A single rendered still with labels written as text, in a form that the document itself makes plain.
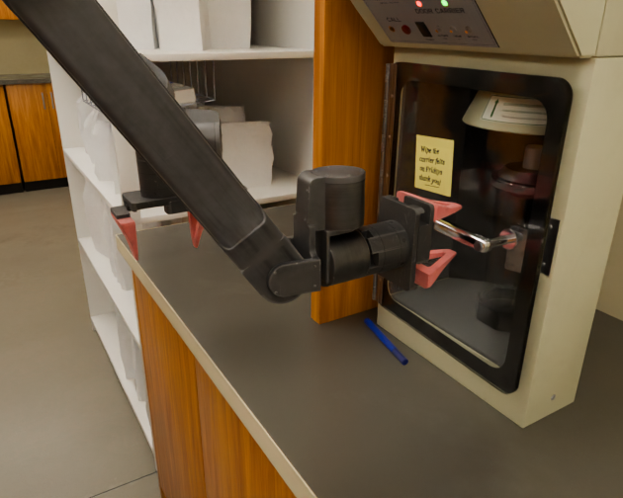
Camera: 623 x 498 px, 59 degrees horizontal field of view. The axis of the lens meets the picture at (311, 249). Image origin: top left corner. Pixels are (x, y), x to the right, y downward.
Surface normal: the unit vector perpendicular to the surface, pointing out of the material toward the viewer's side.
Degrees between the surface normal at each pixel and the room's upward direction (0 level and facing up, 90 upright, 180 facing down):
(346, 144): 90
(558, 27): 135
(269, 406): 0
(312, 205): 88
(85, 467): 0
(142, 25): 95
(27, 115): 90
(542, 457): 0
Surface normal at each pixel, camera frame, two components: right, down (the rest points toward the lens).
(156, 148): 0.32, 0.36
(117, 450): 0.01, -0.92
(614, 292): -0.86, 0.19
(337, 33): 0.52, 0.33
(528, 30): -0.61, 0.79
